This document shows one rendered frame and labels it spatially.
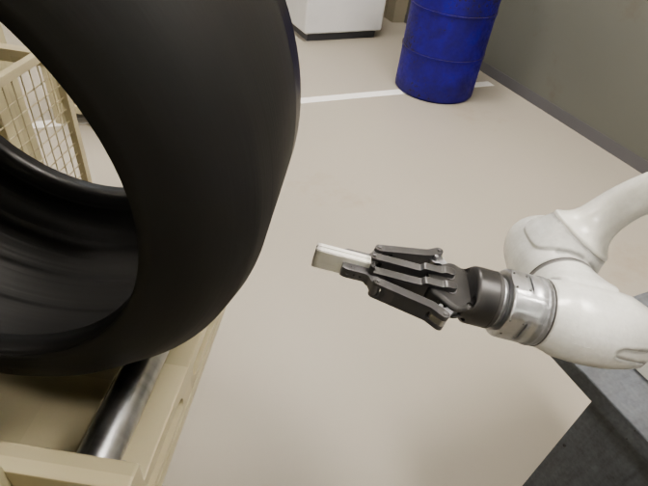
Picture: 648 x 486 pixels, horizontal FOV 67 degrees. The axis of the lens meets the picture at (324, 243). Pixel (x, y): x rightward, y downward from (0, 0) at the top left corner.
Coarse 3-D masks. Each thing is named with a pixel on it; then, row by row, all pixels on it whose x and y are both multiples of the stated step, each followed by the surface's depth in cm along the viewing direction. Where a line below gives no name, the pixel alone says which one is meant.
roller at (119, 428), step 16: (128, 368) 57; (144, 368) 58; (160, 368) 60; (112, 384) 56; (128, 384) 56; (144, 384) 57; (112, 400) 54; (128, 400) 54; (144, 400) 56; (96, 416) 53; (112, 416) 52; (128, 416) 53; (96, 432) 51; (112, 432) 51; (128, 432) 53; (80, 448) 50; (96, 448) 50; (112, 448) 50
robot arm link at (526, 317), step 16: (512, 272) 61; (512, 288) 60; (528, 288) 60; (544, 288) 60; (512, 304) 59; (528, 304) 59; (544, 304) 59; (512, 320) 59; (528, 320) 59; (544, 320) 59; (496, 336) 62; (512, 336) 61; (528, 336) 60; (544, 336) 60
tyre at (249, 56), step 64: (0, 0) 27; (64, 0) 28; (128, 0) 29; (192, 0) 31; (256, 0) 40; (64, 64) 29; (128, 64) 30; (192, 64) 32; (256, 64) 37; (128, 128) 32; (192, 128) 33; (256, 128) 37; (0, 192) 71; (64, 192) 72; (128, 192) 35; (192, 192) 35; (256, 192) 39; (0, 256) 67; (64, 256) 71; (128, 256) 72; (192, 256) 39; (256, 256) 47; (0, 320) 61; (64, 320) 63; (128, 320) 44; (192, 320) 46
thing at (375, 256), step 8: (376, 256) 62; (384, 256) 62; (376, 264) 64; (384, 264) 62; (392, 264) 62; (400, 264) 62; (408, 264) 62; (416, 264) 63; (424, 264) 63; (432, 264) 63; (400, 272) 63; (408, 272) 63; (416, 272) 62; (424, 272) 62; (432, 272) 62; (440, 272) 62; (448, 272) 62
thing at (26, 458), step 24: (0, 456) 46; (24, 456) 46; (48, 456) 46; (72, 456) 46; (96, 456) 47; (24, 480) 45; (48, 480) 45; (72, 480) 45; (96, 480) 45; (120, 480) 45; (144, 480) 49
